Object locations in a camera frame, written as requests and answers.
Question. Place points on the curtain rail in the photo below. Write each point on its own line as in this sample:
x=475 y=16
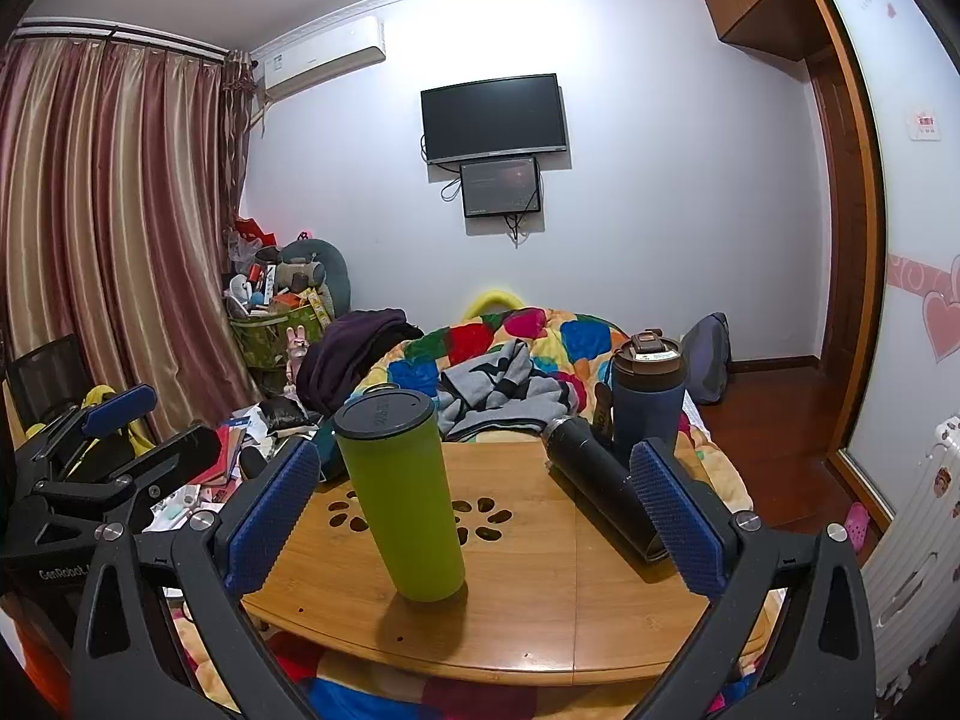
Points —
x=112 y=36

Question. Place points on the white radiator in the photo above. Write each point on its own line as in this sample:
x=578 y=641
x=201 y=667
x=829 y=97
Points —
x=919 y=562

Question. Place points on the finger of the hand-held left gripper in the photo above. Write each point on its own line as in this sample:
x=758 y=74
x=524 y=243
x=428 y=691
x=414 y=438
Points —
x=120 y=403
x=184 y=454

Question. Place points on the dark purple cloth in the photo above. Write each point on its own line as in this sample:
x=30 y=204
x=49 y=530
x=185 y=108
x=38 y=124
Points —
x=345 y=360

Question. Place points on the yellow cloth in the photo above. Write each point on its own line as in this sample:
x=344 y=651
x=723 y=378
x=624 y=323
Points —
x=97 y=397

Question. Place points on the green storage box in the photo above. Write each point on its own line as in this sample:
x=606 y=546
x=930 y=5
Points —
x=259 y=345

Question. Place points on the black pouch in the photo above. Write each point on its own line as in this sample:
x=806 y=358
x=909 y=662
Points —
x=281 y=416

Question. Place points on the grey and black garment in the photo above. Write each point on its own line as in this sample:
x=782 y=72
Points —
x=510 y=397

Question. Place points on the small black monitor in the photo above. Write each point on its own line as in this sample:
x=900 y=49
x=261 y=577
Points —
x=501 y=186

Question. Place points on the dark blue tumbler brown lid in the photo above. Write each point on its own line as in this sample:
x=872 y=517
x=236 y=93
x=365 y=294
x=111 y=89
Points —
x=649 y=412

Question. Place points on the pile of papers and books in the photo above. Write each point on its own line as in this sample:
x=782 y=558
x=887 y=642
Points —
x=240 y=442

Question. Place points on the pink bunny toy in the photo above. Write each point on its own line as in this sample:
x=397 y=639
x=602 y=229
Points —
x=298 y=345

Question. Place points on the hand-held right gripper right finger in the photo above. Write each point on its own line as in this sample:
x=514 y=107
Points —
x=679 y=517

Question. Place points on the pink slipper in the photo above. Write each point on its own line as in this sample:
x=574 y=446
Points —
x=856 y=523

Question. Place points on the black mesh chair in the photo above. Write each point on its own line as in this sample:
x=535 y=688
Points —
x=45 y=375

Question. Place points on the striped brown curtain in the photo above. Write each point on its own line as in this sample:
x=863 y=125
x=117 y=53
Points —
x=112 y=225

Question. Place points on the grey curved cushion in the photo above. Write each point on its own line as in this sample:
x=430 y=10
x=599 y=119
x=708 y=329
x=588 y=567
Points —
x=334 y=270

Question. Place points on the wooden door frame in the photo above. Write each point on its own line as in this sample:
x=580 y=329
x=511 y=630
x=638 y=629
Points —
x=844 y=240

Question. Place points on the black wall television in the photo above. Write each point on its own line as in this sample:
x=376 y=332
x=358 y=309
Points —
x=493 y=118

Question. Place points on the grey backpack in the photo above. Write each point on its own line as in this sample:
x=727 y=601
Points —
x=709 y=360

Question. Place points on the red bag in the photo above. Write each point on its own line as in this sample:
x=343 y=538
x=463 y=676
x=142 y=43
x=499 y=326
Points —
x=247 y=231

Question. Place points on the colourful patterned quilt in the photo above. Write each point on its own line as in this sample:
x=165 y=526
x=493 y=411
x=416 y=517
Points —
x=585 y=334

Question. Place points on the yellow plastic hoop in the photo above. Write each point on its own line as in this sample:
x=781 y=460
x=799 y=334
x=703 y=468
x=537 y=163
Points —
x=487 y=300

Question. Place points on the green cup with dark lid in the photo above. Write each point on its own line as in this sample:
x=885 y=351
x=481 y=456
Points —
x=405 y=502

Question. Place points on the white sliding door pink hearts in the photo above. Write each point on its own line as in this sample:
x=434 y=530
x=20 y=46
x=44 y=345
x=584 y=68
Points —
x=911 y=255

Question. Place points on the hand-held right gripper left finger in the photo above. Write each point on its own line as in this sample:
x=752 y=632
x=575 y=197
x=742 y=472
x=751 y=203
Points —
x=274 y=514

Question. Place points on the white air conditioner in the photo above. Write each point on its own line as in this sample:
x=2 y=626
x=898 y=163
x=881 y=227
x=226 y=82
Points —
x=322 y=60

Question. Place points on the black bottle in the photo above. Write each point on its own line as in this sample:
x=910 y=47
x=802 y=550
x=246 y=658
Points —
x=592 y=476

